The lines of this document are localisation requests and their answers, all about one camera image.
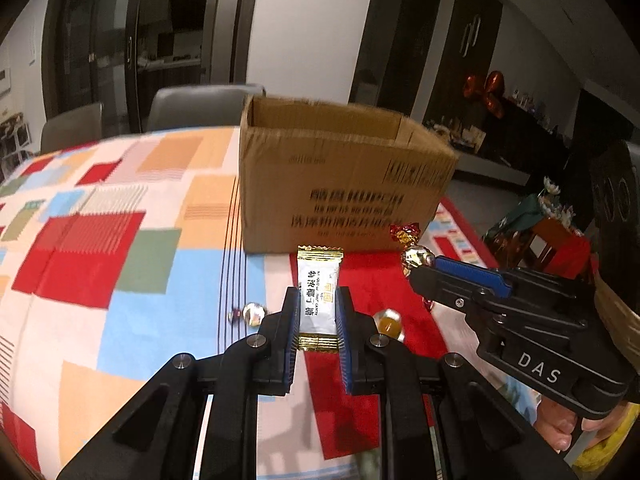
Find white low sideboard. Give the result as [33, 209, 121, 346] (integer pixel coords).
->
[425, 120, 531, 187]

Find tall dark cabinet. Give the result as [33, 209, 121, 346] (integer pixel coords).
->
[440, 0, 503, 116]

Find wide grey dining chair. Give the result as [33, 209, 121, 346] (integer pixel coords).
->
[147, 84, 266, 133]

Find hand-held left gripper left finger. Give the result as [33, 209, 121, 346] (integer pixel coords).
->
[55, 286, 302, 480]

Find person's right hand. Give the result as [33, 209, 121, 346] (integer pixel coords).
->
[537, 394, 602, 456]

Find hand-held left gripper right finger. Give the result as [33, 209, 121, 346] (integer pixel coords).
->
[335, 286, 576, 480]

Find dark interior door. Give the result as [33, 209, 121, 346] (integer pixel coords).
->
[380, 0, 443, 116]

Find silver twist-wrapped candy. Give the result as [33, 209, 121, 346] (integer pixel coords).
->
[227, 301, 268, 328]

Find brown cardboard box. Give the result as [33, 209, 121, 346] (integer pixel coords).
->
[239, 94, 460, 255]

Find red wooden chair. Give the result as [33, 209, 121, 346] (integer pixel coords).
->
[482, 215, 593, 282]

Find green cloth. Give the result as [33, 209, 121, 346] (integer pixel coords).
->
[492, 194, 546, 233]

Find amber round wrapped candy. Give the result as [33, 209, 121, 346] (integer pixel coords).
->
[372, 309, 403, 338]

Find small cluttered shelf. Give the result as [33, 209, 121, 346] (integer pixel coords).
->
[0, 115, 31, 181]

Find red gold twist-wrapped candy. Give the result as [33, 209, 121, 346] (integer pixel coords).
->
[389, 222, 437, 277]

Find dark sliding glass door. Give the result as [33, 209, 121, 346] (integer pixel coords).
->
[42, 0, 261, 131]

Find white flower ornament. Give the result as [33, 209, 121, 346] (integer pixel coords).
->
[537, 176, 573, 221]

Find colourful patchwork tablecloth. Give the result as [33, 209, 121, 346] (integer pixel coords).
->
[0, 125, 566, 480]

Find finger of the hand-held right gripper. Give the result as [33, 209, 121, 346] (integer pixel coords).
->
[434, 255, 516, 299]
[409, 264, 497, 314]

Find red foil balloons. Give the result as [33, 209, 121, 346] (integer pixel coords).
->
[462, 71, 506, 120]

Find white gold-edged candy packet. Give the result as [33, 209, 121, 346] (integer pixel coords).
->
[292, 245, 345, 353]

